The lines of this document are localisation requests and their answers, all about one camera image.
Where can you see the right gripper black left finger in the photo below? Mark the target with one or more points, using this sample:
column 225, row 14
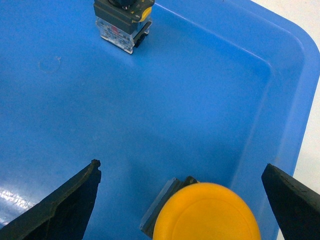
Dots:
column 62, row 215

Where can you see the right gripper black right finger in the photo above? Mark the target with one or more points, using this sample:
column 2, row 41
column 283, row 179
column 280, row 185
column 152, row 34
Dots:
column 295, row 206

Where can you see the yellow push button switch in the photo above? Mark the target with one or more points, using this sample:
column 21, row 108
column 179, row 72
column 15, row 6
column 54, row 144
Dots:
column 193, row 210

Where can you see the blue plastic tray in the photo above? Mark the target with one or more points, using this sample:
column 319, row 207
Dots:
column 217, row 90

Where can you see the green push button switch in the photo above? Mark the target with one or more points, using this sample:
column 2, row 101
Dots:
column 123, row 23

